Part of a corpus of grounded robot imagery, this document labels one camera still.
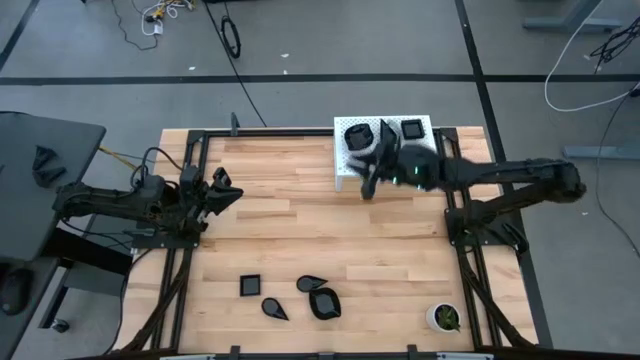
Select black cable bundle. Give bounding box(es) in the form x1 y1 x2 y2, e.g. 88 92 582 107
588 17 640 65

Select black teardrop mini plate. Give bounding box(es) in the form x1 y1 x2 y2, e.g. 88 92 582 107
378 118 401 151
296 274 329 294
260 297 290 322

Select black computer mouse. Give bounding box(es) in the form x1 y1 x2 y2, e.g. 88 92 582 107
0 268 35 316

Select black leaf-shaped mini plate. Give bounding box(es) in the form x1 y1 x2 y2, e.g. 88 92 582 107
343 122 375 152
308 286 343 321

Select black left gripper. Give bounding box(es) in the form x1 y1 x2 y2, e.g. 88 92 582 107
177 165 245 235

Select grey metal desk foot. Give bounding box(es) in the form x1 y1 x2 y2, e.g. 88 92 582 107
562 145 640 162
522 0 625 34

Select dark grey desk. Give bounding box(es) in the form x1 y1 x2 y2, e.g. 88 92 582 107
0 110 108 265

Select thin black floor cable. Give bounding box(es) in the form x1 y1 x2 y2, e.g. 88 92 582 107
594 82 640 247
109 0 160 52

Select black desk base frame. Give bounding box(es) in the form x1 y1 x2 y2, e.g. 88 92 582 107
39 227 135 331

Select long black floor cable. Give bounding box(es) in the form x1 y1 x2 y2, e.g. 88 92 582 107
203 0 269 129

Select white perforated metal shelf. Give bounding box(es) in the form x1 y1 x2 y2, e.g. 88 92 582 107
333 114 441 193

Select black coiled cable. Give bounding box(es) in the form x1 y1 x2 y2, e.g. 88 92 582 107
220 14 243 60

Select small plant in white pot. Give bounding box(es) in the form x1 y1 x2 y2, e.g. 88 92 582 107
425 301 463 334

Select yellow cable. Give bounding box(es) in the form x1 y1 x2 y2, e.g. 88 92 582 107
98 145 140 172

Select black aluminium table frame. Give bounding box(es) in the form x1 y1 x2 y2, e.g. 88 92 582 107
113 127 555 360

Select white floor cable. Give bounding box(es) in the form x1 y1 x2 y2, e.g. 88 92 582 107
543 0 640 114

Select black triangular plastic part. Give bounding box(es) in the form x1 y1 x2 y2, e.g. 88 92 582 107
32 145 59 171
31 166 67 189

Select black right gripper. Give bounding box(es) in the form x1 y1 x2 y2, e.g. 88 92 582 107
347 144 444 201

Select white cable bundle yellow plugs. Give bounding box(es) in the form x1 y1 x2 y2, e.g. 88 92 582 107
140 0 195 37

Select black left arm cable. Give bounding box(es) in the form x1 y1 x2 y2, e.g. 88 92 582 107
130 146 185 189

